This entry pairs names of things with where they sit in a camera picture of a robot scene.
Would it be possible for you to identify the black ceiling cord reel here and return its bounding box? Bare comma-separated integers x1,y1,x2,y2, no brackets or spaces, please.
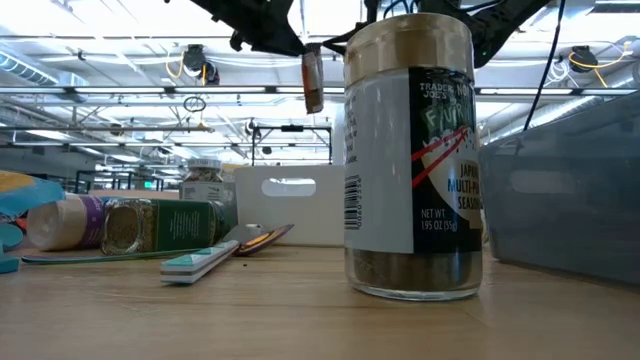
180,43,221,86
567,44,631,89

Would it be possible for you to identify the brown orange snack bag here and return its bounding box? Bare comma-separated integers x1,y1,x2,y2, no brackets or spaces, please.
301,42,326,115

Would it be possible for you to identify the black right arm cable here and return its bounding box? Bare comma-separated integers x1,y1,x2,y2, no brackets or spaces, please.
522,0,567,132

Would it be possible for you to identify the green label spice jar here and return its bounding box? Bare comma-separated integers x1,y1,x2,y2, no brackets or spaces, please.
99,197,239,257

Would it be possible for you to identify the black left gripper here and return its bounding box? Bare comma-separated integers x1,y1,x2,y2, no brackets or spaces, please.
191,0,308,58

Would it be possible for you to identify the blue ramen noodle packet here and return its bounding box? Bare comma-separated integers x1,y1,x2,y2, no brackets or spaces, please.
0,169,67,217

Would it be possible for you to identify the white plastic bin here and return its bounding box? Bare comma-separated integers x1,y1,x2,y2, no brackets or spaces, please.
233,164,347,248

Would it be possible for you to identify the gray translucent plastic bin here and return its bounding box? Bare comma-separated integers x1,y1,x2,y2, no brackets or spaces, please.
478,91,640,287

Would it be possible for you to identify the black metal rig frame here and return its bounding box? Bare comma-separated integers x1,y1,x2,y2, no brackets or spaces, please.
249,123,335,167

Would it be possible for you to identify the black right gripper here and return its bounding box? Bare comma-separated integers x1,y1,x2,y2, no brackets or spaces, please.
322,0,507,69

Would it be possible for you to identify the purple label spice jar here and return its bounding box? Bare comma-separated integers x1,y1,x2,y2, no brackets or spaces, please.
26,193,107,253

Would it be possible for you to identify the furikake jar gold lid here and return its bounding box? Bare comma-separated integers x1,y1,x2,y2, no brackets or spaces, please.
341,13,485,303

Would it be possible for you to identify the teal white toothbrush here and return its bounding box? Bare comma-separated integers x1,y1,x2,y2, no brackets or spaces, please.
159,239,241,287

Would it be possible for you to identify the white lid seasoning jar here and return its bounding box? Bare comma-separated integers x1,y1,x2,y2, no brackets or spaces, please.
178,158,226,204

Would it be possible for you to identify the small silver metal object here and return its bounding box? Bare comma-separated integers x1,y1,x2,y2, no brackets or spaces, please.
222,223,267,247

